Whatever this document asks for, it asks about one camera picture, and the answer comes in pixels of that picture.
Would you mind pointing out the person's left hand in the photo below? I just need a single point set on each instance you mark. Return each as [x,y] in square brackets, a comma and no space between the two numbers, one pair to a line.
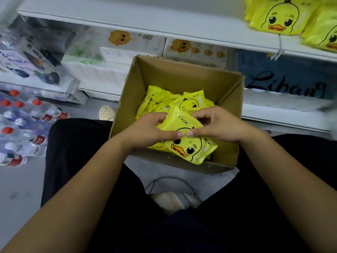
[147,131]

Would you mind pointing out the person's right hand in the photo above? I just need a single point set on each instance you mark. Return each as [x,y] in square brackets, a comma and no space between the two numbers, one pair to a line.
[221,123]

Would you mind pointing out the yellow duck packet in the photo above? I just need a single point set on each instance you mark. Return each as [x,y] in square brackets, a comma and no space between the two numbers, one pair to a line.
[195,150]

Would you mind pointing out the brown cardboard box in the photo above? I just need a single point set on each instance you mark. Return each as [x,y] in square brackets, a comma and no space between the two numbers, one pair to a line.
[174,73]

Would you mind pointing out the white metal shelf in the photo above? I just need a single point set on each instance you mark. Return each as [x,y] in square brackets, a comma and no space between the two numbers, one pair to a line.
[158,18]

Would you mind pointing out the person's left forearm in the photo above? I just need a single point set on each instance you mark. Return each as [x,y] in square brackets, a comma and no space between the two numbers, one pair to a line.
[68,208]

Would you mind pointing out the person's right forearm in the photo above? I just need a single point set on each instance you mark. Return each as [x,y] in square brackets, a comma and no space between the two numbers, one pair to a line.
[295,181]

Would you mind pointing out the person's left cream clog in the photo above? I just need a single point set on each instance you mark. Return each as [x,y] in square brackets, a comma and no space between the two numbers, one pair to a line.
[107,113]

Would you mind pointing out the white duck tissue pack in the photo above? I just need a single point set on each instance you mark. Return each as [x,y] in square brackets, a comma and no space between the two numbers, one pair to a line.
[200,58]
[142,47]

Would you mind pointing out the person's black trousers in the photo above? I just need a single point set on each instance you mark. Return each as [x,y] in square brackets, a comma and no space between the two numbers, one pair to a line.
[73,160]

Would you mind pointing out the green white tissue pack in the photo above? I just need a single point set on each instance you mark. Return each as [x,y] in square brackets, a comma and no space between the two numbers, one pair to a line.
[84,55]

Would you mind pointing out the pack of red-capped bottles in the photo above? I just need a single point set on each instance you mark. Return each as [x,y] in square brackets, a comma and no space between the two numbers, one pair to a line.
[21,123]

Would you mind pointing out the MIQI boxes with fruit print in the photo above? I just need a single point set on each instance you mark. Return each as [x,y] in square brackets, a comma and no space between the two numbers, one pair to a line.
[26,60]

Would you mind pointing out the metal frame stool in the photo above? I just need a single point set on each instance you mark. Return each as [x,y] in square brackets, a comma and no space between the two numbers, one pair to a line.
[174,200]

